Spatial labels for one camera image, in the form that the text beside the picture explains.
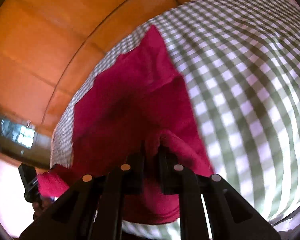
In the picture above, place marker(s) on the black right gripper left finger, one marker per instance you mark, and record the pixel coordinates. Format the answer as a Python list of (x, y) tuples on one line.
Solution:
[(92, 209)]

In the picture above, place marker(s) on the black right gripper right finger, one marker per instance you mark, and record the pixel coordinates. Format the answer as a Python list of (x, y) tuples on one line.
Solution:
[(210, 208)]

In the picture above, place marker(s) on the dark red cloth garment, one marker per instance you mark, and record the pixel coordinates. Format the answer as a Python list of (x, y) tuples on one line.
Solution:
[(140, 102)]

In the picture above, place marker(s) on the left hand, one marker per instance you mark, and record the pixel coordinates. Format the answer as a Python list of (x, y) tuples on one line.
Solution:
[(41, 205)]

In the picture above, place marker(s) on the green white checkered bed sheet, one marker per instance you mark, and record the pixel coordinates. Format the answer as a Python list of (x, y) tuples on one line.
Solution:
[(241, 63)]

